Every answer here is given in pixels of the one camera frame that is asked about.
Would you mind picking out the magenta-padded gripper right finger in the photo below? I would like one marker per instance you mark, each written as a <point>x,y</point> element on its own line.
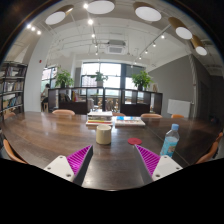
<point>166,166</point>

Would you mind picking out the stack of books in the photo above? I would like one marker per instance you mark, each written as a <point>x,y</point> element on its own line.
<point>99,117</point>

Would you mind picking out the ceiling lights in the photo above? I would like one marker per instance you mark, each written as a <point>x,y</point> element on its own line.
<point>146,13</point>

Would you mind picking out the ceiling air conditioner unit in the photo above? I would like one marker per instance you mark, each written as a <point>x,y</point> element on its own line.
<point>116,49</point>

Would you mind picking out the bushy potted plant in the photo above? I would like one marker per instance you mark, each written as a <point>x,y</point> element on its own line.
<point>64,79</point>

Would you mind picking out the person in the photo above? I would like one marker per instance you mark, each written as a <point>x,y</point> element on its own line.
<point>45,95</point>

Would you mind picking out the white board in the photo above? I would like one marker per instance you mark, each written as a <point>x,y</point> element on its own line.
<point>178,107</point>

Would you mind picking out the low dark shelf unit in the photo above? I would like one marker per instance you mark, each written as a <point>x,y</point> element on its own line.
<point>76,106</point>

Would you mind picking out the large potted plant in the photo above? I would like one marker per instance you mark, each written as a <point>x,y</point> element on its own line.
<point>142,80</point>

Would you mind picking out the tall dark bookshelf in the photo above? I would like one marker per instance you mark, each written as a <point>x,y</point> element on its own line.
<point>11,90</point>

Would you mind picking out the flat round red coaster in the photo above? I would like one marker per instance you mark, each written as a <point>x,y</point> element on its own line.
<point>134,141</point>

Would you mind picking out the clear blue-capped water bottle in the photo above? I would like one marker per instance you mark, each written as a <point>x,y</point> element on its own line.
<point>170,141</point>

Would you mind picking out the small potted plant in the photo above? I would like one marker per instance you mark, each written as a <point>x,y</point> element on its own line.
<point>99,77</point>

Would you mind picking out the orange chairs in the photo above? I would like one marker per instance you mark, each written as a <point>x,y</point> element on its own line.
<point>63,112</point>

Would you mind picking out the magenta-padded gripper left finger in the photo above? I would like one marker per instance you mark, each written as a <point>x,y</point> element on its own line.
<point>58,166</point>

